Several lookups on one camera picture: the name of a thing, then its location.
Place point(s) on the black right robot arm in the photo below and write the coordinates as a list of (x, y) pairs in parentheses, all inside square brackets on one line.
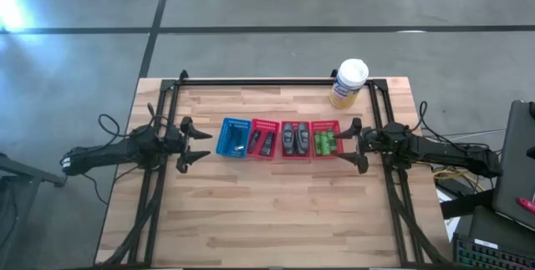
[(439, 151)]

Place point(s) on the grey laptop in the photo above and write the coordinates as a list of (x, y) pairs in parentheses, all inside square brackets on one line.
[(516, 157)]

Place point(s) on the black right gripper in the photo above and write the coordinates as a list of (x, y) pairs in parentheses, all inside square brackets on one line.
[(372, 142)]

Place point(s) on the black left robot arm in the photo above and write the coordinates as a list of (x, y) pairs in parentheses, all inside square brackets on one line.
[(108, 153)]

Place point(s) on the grey body wash bottle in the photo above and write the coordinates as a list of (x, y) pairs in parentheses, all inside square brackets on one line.
[(288, 138), (302, 138)]

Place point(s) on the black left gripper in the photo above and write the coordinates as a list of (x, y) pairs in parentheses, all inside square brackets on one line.
[(175, 142)]

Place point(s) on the Lysol wipes canister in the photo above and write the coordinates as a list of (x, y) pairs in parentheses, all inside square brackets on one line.
[(349, 82)]

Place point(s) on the blue plastic slotted basket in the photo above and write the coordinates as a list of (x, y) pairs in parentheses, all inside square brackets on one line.
[(221, 146)]

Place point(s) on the dark toiletry tube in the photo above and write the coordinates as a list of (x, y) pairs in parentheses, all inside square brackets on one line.
[(255, 140), (267, 144)]

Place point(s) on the black aluminium frame rail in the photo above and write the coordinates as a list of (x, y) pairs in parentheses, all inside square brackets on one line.
[(399, 236), (271, 82), (150, 236)]

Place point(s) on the black equipment base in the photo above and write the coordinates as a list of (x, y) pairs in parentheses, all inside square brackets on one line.
[(468, 205)]

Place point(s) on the red plastic slotted basket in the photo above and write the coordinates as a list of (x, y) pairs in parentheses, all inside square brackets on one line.
[(340, 136), (295, 157), (262, 155)]

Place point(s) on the navy blue toiletry tube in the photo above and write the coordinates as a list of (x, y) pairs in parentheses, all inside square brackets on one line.
[(240, 136)]

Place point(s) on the black backlit keyboard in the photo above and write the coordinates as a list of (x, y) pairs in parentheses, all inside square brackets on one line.
[(493, 257)]

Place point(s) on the green Pert shampoo bottle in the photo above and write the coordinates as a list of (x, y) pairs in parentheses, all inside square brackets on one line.
[(317, 144), (324, 144), (332, 141)]

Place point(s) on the black furniture leg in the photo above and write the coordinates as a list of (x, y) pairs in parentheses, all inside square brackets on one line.
[(25, 171)]

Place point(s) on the white paper sheet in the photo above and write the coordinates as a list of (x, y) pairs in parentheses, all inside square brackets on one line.
[(449, 226)]

